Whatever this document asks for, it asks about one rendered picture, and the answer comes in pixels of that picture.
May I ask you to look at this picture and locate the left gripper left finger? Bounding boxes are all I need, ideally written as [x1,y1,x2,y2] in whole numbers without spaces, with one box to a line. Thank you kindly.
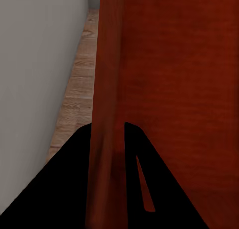
[0,123,92,229]

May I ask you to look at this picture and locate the storage box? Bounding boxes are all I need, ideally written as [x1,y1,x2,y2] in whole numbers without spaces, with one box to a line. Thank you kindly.
[84,0,239,229]

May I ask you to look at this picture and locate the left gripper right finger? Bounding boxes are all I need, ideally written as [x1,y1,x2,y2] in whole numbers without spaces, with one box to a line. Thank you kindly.
[125,122,209,229]

